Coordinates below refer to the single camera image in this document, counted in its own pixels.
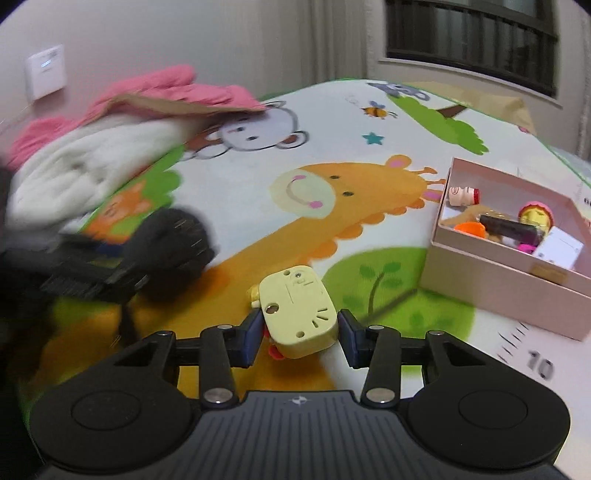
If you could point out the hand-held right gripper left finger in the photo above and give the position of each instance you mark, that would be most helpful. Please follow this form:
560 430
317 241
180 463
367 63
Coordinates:
251 339

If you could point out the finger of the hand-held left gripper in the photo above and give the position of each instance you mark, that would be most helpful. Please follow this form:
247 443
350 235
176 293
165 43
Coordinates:
129 279

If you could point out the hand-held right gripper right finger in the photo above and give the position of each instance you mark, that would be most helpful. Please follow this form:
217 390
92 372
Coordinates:
348 337

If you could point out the yellow plastic toy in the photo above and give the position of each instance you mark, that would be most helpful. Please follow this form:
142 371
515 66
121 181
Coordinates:
298 309

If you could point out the pink cardboard box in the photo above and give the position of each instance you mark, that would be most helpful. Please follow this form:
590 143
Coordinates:
485 277

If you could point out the orange plastic toy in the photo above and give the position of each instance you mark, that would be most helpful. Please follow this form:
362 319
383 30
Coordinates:
470 228

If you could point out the white bottle with red cap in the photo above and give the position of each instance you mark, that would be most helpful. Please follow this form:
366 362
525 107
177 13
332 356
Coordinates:
461 196

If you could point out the black rectangular device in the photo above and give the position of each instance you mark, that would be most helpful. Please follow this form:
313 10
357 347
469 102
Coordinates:
512 228

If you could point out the small white box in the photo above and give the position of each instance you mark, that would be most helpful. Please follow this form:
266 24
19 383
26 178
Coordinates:
559 247

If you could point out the white plush blanket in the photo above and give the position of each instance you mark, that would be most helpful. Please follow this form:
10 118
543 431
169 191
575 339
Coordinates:
92 166

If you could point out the animal print play mat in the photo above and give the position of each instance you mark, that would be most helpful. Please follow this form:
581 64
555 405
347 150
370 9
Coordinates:
258 198

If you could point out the brown cardboard sheet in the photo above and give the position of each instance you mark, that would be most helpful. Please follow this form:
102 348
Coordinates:
184 105

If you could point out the small magenta item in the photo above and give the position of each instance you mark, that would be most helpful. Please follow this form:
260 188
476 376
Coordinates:
526 249

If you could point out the pink fluffy blanket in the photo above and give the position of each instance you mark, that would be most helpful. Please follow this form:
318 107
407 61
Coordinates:
171 83

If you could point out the yellow and pink toy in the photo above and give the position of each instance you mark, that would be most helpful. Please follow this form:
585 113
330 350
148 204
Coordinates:
538 214

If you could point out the white wall switch panel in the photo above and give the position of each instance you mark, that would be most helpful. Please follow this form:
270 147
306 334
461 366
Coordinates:
45 71

